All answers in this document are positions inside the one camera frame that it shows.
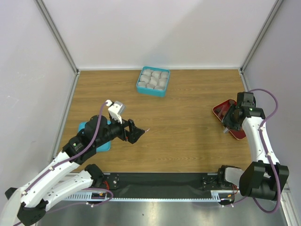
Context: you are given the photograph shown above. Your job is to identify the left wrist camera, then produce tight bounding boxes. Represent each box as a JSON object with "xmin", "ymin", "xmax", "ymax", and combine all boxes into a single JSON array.
[{"xmin": 106, "ymin": 100, "xmax": 126, "ymax": 124}]

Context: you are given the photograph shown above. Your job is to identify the teal chocolate box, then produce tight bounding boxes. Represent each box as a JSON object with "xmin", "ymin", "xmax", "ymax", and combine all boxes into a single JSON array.
[{"xmin": 136, "ymin": 66, "xmax": 170, "ymax": 97}]

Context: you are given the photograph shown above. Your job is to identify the red chocolate tray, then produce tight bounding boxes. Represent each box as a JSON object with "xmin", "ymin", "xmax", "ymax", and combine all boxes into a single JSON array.
[{"xmin": 212, "ymin": 99, "xmax": 246, "ymax": 140}]

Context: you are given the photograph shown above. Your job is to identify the right aluminium frame post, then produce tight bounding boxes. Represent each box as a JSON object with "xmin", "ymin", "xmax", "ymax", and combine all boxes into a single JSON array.
[{"xmin": 239, "ymin": 0, "xmax": 284, "ymax": 71}]

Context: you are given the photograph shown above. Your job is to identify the teal box lid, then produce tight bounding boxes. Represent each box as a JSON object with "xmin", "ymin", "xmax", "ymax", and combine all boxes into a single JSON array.
[{"xmin": 78, "ymin": 121, "xmax": 111, "ymax": 153}]

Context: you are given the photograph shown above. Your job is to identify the slotted cable duct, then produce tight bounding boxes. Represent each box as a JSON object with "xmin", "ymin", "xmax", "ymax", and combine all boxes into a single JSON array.
[{"xmin": 64, "ymin": 190, "xmax": 235, "ymax": 203}]

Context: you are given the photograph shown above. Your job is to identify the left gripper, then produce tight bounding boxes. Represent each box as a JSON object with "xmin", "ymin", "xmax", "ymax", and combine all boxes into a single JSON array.
[{"xmin": 94, "ymin": 114, "xmax": 144, "ymax": 147}]

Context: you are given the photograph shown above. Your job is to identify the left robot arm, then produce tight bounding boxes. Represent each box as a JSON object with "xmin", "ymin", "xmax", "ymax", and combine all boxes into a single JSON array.
[{"xmin": 8, "ymin": 115, "xmax": 145, "ymax": 226}]

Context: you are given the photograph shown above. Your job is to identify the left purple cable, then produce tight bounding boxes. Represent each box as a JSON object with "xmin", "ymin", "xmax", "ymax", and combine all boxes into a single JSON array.
[{"xmin": 13, "ymin": 100, "xmax": 113, "ymax": 226}]

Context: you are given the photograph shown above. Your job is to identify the metal tongs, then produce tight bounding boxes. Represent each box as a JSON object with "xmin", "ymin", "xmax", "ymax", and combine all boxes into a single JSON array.
[{"xmin": 218, "ymin": 107, "xmax": 231, "ymax": 134}]

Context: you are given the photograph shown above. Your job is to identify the aluminium frame post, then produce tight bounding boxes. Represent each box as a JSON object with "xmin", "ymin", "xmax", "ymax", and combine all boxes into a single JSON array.
[
  {"xmin": 239, "ymin": 0, "xmax": 284, "ymax": 71},
  {"xmin": 34, "ymin": 0, "xmax": 80, "ymax": 75}
]

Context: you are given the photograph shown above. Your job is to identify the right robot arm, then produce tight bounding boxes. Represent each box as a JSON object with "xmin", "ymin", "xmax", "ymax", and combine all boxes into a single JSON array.
[{"xmin": 216, "ymin": 92, "xmax": 289, "ymax": 201}]

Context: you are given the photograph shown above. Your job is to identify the left aluminium frame post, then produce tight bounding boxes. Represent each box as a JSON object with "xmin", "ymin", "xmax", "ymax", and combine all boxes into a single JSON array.
[{"xmin": 34, "ymin": 0, "xmax": 80, "ymax": 75}]

